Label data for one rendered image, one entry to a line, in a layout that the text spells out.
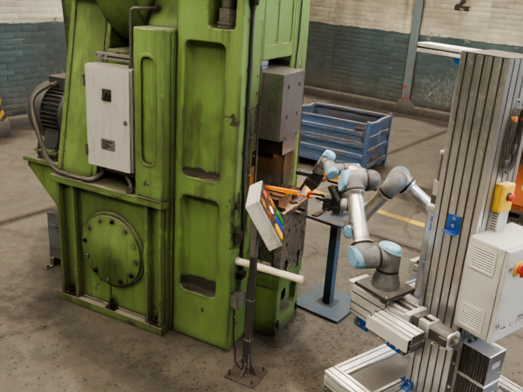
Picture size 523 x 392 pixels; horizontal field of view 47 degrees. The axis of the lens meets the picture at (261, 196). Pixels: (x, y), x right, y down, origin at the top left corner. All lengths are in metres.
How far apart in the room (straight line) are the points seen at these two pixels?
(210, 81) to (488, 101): 1.55
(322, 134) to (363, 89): 4.55
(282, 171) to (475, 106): 1.64
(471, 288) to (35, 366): 2.55
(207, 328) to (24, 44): 6.26
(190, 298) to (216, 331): 0.28
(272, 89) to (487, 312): 1.68
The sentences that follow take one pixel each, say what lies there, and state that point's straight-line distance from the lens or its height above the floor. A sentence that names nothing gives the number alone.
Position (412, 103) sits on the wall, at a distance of 11.62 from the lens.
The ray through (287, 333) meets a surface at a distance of 4.22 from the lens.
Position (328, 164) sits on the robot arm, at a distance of 3.59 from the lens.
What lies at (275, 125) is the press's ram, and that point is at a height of 1.46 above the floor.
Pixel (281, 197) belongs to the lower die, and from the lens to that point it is 3.79.
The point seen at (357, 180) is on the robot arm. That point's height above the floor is 1.32.
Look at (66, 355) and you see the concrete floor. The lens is 4.06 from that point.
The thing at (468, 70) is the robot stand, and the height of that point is 1.95.
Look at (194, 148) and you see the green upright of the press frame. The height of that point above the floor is 1.29.
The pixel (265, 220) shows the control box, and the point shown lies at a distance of 3.13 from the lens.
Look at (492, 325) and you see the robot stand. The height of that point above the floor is 0.86.
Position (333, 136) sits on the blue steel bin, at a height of 0.45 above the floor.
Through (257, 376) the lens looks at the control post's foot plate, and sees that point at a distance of 3.79.
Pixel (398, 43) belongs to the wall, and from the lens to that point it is 11.67.
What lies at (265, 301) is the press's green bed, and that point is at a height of 0.26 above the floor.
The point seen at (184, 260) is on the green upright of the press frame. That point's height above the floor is 0.53.
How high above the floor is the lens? 2.29
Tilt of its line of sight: 20 degrees down
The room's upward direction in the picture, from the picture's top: 4 degrees clockwise
